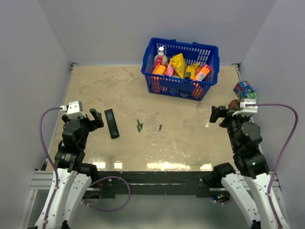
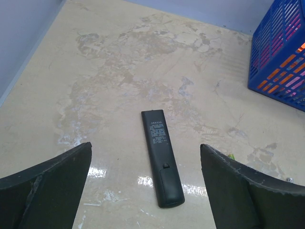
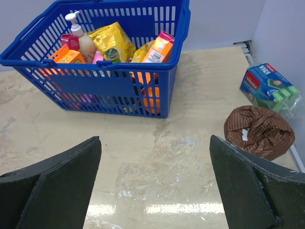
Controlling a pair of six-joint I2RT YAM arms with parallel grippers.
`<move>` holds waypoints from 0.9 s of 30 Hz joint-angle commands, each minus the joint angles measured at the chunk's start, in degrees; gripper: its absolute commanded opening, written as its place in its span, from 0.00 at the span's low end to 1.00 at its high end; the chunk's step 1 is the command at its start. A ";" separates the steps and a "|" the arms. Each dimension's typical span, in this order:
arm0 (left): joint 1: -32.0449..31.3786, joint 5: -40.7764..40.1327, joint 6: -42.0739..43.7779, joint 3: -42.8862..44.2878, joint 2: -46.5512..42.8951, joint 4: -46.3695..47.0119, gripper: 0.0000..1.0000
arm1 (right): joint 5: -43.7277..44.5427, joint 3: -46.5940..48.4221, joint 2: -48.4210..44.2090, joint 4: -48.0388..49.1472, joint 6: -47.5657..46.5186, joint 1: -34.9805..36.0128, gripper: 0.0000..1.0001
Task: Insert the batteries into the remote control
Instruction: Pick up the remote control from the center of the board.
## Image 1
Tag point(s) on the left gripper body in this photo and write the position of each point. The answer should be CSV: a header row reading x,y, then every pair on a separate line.
x,y
87,125

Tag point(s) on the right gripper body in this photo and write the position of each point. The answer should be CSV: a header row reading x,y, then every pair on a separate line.
x,y
231,122

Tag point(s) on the black remote control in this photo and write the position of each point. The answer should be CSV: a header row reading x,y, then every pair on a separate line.
x,y
112,126

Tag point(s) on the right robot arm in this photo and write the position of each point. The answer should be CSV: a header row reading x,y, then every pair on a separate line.
x,y
250,185

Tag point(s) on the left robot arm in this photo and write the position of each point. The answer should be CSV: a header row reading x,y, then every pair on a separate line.
x,y
71,177

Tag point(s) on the brown lidded white cup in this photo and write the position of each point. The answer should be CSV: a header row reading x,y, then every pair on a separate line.
x,y
234,105

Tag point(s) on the blue green sponge pack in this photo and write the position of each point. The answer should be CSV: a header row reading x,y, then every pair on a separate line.
x,y
244,90

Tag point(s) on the green battery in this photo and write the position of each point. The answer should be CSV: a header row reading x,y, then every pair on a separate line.
x,y
139,125

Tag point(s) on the orange carton box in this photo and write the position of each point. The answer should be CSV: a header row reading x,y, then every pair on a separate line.
x,y
202,72

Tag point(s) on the yellow green bag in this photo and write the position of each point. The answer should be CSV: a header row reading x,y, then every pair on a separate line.
x,y
190,70

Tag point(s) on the blue plastic basket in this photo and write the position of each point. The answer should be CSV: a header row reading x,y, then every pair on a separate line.
x,y
175,86

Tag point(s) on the yellow snack bag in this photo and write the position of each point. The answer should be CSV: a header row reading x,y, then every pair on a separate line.
x,y
179,64

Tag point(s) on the orange pink box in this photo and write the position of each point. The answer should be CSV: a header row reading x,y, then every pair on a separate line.
x,y
159,70

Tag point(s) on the white pump bottle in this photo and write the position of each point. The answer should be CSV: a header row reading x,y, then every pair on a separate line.
x,y
160,58

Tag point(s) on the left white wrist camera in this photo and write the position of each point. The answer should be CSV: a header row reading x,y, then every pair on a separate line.
x,y
74,110

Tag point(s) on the black base frame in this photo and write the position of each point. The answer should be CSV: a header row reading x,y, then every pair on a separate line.
x,y
170,183

